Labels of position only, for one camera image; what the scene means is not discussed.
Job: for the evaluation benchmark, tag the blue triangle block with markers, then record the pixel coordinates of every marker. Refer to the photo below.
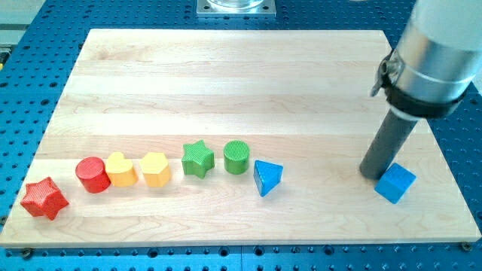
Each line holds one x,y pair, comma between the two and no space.
267,176

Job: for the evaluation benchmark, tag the green cylinder block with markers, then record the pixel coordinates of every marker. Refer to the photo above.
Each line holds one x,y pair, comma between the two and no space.
236,157

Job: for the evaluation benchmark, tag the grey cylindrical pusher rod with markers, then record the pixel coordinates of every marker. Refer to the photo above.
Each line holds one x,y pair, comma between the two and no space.
389,139

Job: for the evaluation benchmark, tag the red cylinder block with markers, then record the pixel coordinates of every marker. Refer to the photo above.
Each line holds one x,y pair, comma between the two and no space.
91,173

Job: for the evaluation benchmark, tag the green star block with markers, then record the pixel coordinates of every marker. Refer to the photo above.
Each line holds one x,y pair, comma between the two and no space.
197,159

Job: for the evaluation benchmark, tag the wooden board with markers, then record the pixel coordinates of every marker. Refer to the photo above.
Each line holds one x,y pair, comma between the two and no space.
296,98

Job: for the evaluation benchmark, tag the blue cube block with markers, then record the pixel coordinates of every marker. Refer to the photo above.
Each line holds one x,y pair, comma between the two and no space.
394,183

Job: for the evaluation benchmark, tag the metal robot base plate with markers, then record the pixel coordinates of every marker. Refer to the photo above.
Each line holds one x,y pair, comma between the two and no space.
236,8

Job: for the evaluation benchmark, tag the red star block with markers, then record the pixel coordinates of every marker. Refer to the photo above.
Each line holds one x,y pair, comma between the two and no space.
43,198

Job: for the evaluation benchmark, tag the yellow hexagon block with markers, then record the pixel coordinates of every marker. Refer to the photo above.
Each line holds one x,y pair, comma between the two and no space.
155,169

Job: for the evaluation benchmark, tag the blue perforated table plate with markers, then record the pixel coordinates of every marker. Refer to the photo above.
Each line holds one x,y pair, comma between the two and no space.
39,67

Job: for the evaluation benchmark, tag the yellow heart block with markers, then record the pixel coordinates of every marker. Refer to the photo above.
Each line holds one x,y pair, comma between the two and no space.
120,170

